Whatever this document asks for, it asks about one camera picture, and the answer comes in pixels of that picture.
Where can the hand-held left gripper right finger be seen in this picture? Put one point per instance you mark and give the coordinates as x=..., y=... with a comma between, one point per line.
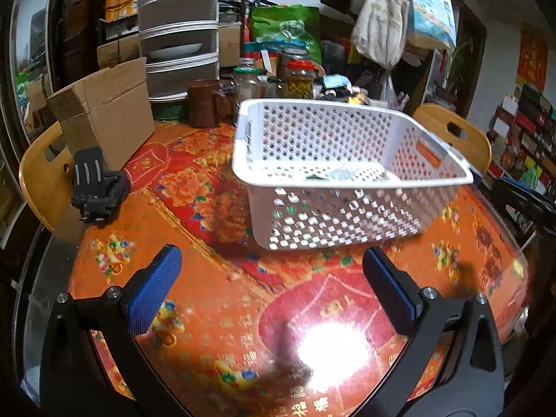
x=391, y=286

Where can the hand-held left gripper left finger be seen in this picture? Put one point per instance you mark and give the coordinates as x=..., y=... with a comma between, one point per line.
x=156, y=286

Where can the white perforated plastic basket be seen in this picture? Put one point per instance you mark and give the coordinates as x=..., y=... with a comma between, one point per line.
x=330, y=217

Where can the clear plastic bag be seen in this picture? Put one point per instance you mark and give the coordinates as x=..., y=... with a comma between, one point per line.
x=393, y=91
x=347, y=175

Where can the red printed tablecloth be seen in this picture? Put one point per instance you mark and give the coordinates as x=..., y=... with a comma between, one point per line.
x=195, y=208

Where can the black phone holder clamp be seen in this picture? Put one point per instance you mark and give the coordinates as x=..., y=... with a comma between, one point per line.
x=100, y=191

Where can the wooden chair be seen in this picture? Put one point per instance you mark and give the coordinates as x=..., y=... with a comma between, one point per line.
x=434, y=119
x=39, y=182

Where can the open cardboard box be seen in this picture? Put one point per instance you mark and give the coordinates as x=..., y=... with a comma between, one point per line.
x=117, y=126

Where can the green woven basket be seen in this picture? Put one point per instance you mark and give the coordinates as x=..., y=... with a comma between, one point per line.
x=169, y=110

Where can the brown ceramic mug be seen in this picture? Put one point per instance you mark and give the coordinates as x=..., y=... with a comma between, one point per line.
x=202, y=104

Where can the hanging clear plastic bag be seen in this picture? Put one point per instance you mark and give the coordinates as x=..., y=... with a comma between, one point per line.
x=393, y=91

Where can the shelf of small boxes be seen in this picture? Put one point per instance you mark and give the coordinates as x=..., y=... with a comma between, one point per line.
x=525, y=139

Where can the blue cloth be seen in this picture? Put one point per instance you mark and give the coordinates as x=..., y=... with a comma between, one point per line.
x=336, y=82

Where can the green lid glass jar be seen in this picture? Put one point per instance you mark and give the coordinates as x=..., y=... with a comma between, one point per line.
x=246, y=82

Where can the flat cardboard box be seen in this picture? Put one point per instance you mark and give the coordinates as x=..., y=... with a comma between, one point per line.
x=117, y=52

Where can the small cardboard box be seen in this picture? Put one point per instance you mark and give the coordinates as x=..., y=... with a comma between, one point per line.
x=229, y=45

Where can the white canvas tote bag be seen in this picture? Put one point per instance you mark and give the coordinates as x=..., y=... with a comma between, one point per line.
x=380, y=26

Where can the grey plastic drawer tower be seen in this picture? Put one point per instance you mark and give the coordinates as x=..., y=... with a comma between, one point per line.
x=178, y=17

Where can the blue printed paper bag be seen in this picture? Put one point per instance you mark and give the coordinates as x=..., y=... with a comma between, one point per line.
x=432, y=13

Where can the green shopping bag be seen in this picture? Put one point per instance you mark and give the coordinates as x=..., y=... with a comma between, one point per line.
x=295, y=24

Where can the orange carton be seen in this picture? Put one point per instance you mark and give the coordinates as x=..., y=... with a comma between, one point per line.
x=121, y=4

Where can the red wall poster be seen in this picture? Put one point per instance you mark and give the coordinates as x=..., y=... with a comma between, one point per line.
x=532, y=61

